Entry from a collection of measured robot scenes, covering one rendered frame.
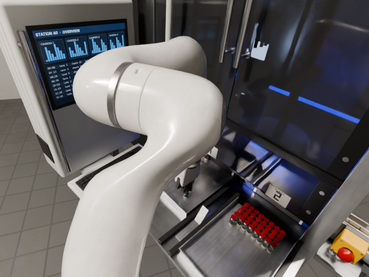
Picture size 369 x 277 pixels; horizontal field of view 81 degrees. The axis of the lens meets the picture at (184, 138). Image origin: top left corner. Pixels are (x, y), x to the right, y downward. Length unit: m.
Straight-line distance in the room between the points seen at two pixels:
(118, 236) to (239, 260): 0.64
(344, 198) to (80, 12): 1.08
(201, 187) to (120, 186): 0.78
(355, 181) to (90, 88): 0.69
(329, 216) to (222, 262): 0.38
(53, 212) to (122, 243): 1.91
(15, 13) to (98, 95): 0.64
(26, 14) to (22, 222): 1.66
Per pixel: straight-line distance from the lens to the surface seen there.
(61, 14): 0.97
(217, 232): 0.90
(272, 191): 0.90
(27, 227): 2.18
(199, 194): 0.99
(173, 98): 0.27
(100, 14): 1.04
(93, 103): 0.32
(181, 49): 0.39
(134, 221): 0.28
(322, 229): 0.91
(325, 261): 1.01
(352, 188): 0.78
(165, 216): 0.92
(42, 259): 1.99
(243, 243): 0.91
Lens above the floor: 1.65
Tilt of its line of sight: 37 degrees down
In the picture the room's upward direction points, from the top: 6 degrees clockwise
